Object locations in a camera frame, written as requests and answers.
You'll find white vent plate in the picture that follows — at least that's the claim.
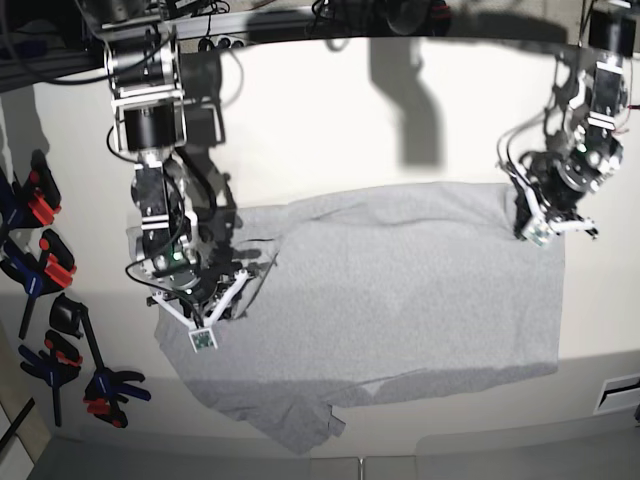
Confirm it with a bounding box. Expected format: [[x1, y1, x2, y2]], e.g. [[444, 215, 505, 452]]
[[593, 373, 639, 415]]

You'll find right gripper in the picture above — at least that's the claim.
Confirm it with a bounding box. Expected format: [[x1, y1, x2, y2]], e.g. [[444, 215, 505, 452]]
[[144, 259, 244, 320]]

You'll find blue red clamp top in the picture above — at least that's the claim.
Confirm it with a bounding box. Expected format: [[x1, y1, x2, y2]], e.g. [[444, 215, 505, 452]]
[[1, 157, 61, 244]]

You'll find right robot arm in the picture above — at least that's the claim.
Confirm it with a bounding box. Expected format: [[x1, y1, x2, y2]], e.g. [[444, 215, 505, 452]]
[[103, 20, 251, 328]]

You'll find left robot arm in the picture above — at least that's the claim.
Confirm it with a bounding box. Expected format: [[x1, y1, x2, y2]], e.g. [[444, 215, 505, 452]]
[[501, 1, 639, 246]]

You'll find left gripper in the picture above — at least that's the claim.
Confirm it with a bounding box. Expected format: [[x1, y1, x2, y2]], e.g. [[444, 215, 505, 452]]
[[512, 152, 601, 234]]

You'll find black bar clamp long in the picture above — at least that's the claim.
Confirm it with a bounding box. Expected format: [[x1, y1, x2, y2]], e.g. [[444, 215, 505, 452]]
[[49, 293, 151, 429]]

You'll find blue red clamp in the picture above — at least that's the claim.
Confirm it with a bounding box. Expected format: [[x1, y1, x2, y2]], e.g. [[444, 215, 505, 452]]
[[1, 157, 61, 244], [18, 329, 83, 427], [1, 229, 77, 340]]

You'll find blue red clamp lower left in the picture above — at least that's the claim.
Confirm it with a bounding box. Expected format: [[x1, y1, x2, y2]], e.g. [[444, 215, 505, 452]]
[[18, 329, 83, 427]]

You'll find grey T-shirt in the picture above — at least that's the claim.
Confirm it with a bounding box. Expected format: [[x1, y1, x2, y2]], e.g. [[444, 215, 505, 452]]
[[155, 182, 565, 454]]

